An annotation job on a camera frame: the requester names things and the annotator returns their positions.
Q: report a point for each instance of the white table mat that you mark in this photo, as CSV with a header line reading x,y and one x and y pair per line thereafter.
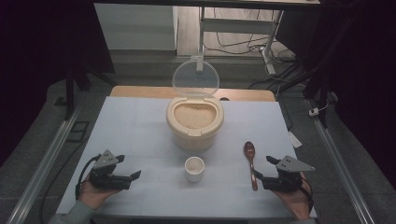
x,y
140,130

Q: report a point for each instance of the person's left hand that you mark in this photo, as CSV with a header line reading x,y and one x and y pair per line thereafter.
x,y
93,195

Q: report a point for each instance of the wooden table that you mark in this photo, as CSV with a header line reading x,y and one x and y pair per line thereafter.
x,y
140,92

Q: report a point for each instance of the clear round container lid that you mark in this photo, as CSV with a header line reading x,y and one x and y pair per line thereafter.
x,y
195,77

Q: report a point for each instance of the beige rice container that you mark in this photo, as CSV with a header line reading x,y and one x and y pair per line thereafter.
x,y
193,140

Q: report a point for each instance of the aluminium rail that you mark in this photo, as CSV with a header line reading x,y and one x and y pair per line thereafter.
x,y
339,165
46,161

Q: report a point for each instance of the small white box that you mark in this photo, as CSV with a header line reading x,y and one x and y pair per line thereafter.
x,y
313,112

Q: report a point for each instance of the white paper tag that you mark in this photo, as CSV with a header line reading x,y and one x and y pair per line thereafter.
x,y
295,140

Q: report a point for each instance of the white cup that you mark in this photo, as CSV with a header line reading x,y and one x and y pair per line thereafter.
x,y
194,174

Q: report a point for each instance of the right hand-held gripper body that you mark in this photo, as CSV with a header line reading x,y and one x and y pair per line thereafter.
x,y
285,182

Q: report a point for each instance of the black stand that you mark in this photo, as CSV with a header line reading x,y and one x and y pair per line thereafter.
x,y
70,93
317,90

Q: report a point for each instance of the white-legged desk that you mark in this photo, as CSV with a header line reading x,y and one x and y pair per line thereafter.
x,y
236,25

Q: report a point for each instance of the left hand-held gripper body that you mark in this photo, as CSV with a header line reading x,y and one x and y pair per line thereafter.
x,y
107,182

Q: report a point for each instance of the black rectangular floor frame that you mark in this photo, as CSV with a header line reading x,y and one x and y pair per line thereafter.
x,y
77,140

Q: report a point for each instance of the uncooked rice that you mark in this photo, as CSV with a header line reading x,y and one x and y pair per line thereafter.
x,y
194,115

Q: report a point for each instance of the dark curtain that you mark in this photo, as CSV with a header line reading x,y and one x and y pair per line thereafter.
x,y
361,62
40,56

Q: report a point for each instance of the person's right hand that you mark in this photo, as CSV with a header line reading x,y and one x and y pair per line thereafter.
x,y
294,202

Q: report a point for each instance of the white panel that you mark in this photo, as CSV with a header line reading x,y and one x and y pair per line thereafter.
x,y
137,28

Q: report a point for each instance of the dark table grommet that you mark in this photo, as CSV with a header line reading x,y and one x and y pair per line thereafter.
x,y
224,99

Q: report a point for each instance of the brown wooden spoon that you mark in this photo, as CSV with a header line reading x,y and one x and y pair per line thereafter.
x,y
249,150

